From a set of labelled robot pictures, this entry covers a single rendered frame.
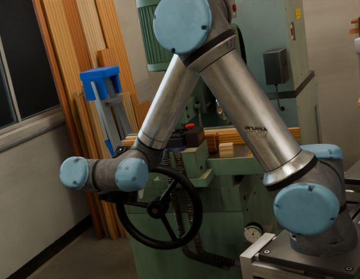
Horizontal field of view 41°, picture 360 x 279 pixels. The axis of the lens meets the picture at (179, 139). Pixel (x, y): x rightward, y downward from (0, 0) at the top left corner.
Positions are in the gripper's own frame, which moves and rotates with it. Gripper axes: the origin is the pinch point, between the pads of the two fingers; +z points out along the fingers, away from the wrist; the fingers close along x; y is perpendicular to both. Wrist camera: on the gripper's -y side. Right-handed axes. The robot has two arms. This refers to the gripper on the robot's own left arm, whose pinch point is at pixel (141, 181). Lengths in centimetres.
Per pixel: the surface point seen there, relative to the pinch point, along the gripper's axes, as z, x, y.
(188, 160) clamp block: 12.3, 9.4, -8.0
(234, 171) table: 24.8, 20.8, -6.4
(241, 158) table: 22.8, 23.7, -10.4
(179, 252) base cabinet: 37.9, -2.9, 20.9
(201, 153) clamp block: 16.8, 11.8, -11.0
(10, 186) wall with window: 94, -135, -9
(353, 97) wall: 253, 45, -96
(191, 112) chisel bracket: 31.6, 1.7, -29.1
